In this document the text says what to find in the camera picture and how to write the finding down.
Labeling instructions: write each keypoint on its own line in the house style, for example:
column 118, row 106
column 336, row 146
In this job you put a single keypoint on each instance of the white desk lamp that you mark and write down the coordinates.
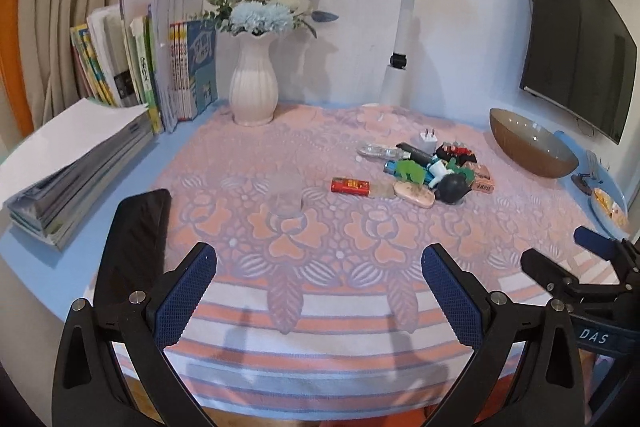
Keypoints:
column 407, row 7

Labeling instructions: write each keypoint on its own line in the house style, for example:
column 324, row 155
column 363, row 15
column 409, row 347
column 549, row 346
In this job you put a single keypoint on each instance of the blue lighter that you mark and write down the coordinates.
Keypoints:
column 391, row 167

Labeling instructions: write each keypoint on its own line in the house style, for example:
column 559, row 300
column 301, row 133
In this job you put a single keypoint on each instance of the row of upright books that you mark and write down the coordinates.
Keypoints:
column 165, row 57

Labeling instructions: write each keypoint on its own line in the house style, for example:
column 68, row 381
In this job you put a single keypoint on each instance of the white ribbed vase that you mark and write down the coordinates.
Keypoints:
column 252, row 82

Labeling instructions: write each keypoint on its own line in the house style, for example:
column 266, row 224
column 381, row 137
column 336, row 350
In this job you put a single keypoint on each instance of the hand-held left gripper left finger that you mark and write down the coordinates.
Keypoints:
column 185, row 294

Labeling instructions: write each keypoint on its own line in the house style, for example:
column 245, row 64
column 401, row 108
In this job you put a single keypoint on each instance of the clear plastic packet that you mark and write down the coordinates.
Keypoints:
column 375, row 151

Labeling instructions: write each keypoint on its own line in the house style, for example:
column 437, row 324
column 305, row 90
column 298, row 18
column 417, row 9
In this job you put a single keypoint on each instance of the white charger plug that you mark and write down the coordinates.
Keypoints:
column 428, row 142

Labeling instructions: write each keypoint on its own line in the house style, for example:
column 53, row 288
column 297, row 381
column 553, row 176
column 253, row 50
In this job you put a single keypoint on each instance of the stack of magazines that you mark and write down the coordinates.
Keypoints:
column 75, row 147

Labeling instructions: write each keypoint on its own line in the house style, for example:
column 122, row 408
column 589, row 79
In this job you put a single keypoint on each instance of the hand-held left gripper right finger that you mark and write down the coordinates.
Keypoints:
column 450, row 299

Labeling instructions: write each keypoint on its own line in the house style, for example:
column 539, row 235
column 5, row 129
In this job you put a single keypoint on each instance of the black wall television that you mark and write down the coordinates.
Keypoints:
column 575, row 57

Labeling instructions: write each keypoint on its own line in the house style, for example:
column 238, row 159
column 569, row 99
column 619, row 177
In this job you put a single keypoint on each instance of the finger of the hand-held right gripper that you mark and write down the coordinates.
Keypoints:
column 545, row 269
column 595, row 242

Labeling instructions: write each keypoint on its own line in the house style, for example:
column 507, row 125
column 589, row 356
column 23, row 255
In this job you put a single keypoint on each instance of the small white bottle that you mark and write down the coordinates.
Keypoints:
column 436, row 171

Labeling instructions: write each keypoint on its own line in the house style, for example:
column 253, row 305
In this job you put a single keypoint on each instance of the black marker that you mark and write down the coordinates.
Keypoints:
column 412, row 150

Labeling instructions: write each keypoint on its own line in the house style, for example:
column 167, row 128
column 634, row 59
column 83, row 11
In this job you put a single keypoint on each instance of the green toy block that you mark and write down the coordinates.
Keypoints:
column 457, row 167

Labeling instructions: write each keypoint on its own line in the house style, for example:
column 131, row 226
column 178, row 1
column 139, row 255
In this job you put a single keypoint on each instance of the black round object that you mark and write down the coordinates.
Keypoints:
column 452, row 188

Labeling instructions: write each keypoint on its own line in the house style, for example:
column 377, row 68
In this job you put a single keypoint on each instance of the pink oval eraser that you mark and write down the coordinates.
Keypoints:
column 415, row 196

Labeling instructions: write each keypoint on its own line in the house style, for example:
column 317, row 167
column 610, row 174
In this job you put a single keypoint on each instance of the plate of orange snacks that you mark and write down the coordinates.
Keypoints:
column 607, row 207

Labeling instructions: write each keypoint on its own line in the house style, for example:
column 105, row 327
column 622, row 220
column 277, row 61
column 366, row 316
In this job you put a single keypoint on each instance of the black smartphone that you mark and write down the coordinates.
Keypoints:
column 135, row 237

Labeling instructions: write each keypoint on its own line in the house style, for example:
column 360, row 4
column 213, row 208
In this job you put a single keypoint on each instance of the black and red toy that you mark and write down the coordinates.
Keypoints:
column 452, row 153

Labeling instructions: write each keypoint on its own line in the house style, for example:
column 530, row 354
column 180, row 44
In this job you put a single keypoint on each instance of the pink small boxes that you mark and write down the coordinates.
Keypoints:
column 482, row 182

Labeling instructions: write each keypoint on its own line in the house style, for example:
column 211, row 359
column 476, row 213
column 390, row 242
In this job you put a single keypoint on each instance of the brown ribbed glass bowl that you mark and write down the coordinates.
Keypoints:
column 530, row 147

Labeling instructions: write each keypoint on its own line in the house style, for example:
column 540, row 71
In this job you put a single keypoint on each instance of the red rectangular pack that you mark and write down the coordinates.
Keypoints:
column 350, row 186

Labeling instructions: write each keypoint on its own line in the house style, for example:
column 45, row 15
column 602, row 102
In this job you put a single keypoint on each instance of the pink floral tablecloth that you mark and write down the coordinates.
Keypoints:
column 325, row 247

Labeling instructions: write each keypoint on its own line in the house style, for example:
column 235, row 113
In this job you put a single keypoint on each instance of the green animal toy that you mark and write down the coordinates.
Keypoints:
column 411, row 171

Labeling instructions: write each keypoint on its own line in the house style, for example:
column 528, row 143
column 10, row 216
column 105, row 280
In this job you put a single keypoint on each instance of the clear glass cup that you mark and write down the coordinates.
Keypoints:
column 287, row 202

